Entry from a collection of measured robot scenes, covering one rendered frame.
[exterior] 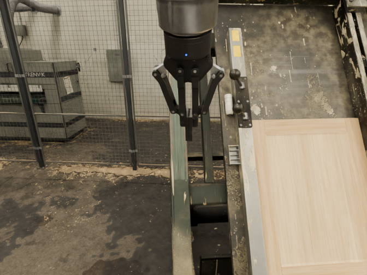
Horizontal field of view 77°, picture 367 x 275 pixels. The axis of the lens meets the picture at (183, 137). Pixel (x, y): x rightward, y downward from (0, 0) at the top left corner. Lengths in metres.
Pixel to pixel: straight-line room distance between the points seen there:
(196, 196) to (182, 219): 0.13
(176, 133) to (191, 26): 0.52
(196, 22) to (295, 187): 0.73
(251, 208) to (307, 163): 0.28
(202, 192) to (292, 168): 0.34
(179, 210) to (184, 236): 0.08
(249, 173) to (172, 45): 0.58
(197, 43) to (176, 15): 0.05
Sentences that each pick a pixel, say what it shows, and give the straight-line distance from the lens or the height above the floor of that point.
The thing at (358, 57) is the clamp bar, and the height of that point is 1.59.
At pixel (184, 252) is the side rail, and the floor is 1.01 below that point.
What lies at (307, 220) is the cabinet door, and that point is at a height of 1.05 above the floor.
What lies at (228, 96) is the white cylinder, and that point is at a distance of 0.91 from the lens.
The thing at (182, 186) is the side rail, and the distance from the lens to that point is 0.79.
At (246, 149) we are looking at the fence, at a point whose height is 1.28.
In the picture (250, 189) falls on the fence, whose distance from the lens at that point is 0.84.
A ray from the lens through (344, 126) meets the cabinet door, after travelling 1.09.
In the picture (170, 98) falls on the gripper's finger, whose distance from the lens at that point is 0.44.
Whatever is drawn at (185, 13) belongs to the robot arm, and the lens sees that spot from 0.34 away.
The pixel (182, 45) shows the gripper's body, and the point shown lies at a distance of 0.36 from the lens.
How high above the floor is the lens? 1.61
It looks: 20 degrees down
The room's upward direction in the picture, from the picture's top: straight up
